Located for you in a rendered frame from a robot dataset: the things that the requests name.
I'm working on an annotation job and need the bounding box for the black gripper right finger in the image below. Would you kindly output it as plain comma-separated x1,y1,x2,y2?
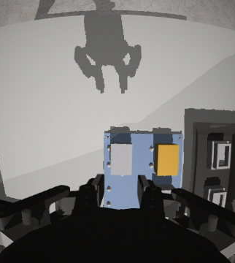
136,175,235,263

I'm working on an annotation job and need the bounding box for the yellow rectangular block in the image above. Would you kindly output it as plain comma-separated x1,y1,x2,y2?
154,143,179,175

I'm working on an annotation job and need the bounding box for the white rectangular part with pocket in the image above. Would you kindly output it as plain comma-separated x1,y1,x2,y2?
203,185,227,207

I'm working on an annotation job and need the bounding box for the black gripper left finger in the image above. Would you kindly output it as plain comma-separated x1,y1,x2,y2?
0,174,104,253

